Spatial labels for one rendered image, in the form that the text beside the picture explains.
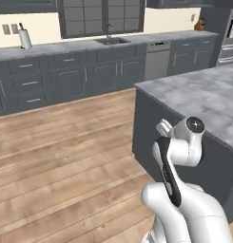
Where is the grey upper cabinet run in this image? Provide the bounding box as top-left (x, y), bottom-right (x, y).
top-left (146, 0), bottom-right (217, 9)
top-left (0, 0), bottom-right (59, 15)

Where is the long grey base cabinet run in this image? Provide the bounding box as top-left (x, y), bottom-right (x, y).
top-left (0, 43), bottom-right (147, 119)

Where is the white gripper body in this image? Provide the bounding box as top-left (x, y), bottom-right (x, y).
top-left (155, 118), bottom-right (174, 140)

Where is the white paper towel roll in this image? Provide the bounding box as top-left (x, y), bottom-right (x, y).
top-left (18, 22), bottom-right (33, 51)

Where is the dark sink tap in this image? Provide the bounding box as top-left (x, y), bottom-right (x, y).
top-left (105, 23), bottom-right (113, 41)

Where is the grey kitchen island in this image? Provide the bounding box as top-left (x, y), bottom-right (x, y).
top-left (131, 62), bottom-right (233, 224)

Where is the short grey base cabinet run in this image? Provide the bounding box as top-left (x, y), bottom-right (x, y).
top-left (167, 35), bottom-right (218, 77)

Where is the steel sink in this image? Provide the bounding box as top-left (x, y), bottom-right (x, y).
top-left (95, 36), bottom-right (132, 47)

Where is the dark framed window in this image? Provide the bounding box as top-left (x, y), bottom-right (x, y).
top-left (58, 0), bottom-right (146, 40)

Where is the grey dishwasher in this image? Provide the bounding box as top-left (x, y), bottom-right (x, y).
top-left (144, 40), bottom-right (172, 82)

